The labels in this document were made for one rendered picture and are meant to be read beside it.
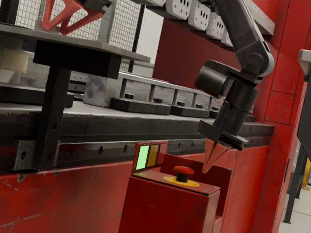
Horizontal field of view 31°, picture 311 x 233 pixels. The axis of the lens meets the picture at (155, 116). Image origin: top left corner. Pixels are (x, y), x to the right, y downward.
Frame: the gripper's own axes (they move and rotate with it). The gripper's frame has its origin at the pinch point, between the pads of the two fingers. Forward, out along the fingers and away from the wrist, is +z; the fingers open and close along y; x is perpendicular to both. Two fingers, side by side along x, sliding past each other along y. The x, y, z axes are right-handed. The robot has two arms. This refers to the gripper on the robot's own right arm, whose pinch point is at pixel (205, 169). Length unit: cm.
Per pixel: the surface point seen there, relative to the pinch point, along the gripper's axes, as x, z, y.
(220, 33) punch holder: -93, -33, 33
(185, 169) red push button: 11.2, 0.1, 1.7
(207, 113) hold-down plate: -83, -5, 22
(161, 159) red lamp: -1.7, 3.0, 9.9
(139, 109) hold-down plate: -23.3, -1.9, 26.4
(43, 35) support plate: 38.8, -12.9, 25.3
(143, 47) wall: -712, -5, 288
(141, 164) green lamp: 11.1, 3.4, 10.0
